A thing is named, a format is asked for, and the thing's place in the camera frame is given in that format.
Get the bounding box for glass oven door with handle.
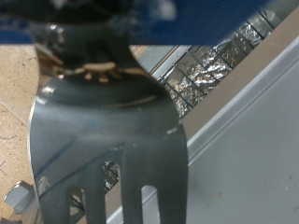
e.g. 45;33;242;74
3;6;299;224

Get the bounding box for metal wire oven rack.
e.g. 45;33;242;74
102;8;283;191

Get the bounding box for silver toaster oven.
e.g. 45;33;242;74
106;36;299;224

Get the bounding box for black spatula with blue block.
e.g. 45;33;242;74
0;0;273;224

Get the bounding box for aluminium foil sheet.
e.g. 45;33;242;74
104;10;281;190

